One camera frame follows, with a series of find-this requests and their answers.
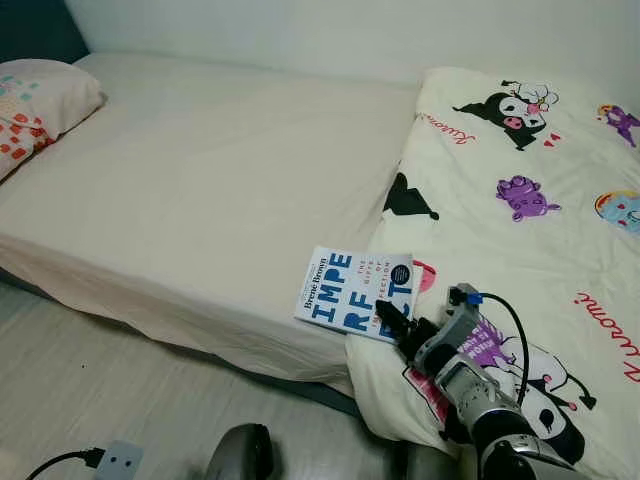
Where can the white book with blue lettering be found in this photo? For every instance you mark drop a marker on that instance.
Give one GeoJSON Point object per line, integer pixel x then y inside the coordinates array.
{"type": "Point", "coordinates": [335, 295]}

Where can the pink pillow with orange print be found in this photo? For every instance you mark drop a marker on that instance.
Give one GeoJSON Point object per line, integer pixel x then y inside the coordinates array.
{"type": "Point", "coordinates": [45, 105]}

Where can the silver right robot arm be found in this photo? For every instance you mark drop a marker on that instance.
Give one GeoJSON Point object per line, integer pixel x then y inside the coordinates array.
{"type": "Point", "coordinates": [485, 400]}

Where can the teal bed base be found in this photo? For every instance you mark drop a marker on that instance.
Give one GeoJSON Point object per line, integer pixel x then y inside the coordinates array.
{"type": "Point", "coordinates": [320, 393]}

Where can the cream cartoon print blanket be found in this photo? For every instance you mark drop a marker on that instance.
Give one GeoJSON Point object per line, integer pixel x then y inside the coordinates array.
{"type": "Point", "coordinates": [500, 260]}

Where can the dark grey robot left leg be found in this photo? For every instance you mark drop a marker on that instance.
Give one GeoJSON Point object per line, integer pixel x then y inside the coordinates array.
{"type": "Point", "coordinates": [240, 455]}

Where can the cream sheeted bed mattress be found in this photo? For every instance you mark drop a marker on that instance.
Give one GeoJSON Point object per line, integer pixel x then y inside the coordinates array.
{"type": "Point", "coordinates": [220, 200]}

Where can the teal fabric headboard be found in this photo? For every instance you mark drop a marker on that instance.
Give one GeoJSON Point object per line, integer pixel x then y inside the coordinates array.
{"type": "Point", "coordinates": [40, 25]}

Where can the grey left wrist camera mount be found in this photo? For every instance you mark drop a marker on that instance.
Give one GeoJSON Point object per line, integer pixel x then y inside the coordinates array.
{"type": "Point", "coordinates": [120, 462]}

